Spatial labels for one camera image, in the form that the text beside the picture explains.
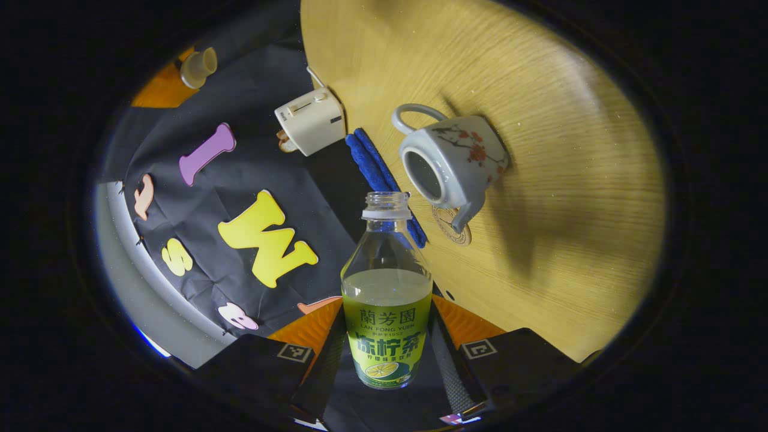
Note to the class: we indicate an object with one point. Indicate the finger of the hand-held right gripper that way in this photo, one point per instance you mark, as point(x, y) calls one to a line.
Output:
point(159, 93)

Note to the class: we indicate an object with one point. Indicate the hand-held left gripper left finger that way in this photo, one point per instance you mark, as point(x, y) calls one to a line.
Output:
point(327, 366)

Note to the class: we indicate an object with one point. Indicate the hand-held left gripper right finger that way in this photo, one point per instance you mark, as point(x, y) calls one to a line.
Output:
point(447, 372)

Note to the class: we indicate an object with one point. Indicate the white teacup lid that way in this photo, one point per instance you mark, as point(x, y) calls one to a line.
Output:
point(198, 67)

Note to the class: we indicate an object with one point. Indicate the green label water bottle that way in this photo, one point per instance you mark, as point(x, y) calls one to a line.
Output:
point(387, 324)

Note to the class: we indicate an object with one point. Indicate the round brown coaster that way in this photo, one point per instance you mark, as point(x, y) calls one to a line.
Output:
point(459, 234)

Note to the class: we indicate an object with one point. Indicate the white floral teacup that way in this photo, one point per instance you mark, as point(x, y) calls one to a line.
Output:
point(462, 156)

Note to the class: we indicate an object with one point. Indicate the black backdrop cloth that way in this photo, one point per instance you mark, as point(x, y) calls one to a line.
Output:
point(204, 216)

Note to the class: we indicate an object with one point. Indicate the toast slices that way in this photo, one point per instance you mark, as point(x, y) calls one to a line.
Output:
point(285, 143)

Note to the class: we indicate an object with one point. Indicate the white toaster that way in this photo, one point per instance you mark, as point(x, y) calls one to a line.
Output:
point(312, 123)

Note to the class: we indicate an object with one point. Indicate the blue folded towel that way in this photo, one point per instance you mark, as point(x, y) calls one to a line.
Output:
point(372, 165)

